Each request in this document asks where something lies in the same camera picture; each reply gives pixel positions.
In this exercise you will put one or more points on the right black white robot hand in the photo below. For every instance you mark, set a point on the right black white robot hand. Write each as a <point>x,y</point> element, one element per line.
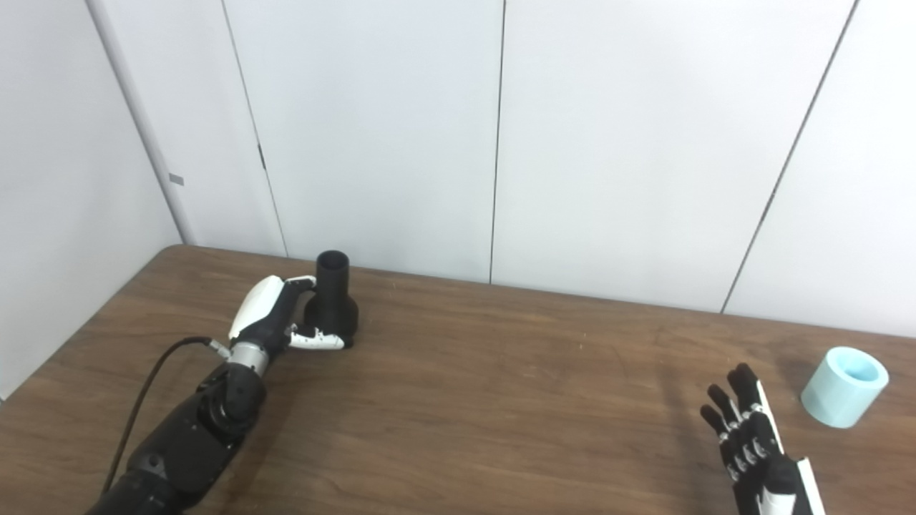
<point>766,465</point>

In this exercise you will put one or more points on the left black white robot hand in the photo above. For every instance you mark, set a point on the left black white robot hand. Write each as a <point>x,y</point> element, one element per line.
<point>261,311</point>

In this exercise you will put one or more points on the black flared nozzle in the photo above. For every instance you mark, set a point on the black flared nozzle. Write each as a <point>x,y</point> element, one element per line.
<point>330,304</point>

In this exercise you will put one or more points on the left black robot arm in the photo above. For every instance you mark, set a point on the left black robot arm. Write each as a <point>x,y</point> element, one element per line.
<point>189,436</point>

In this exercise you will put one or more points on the white wall corner post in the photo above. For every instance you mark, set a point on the white wall corner post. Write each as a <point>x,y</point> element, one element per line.
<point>143,121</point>

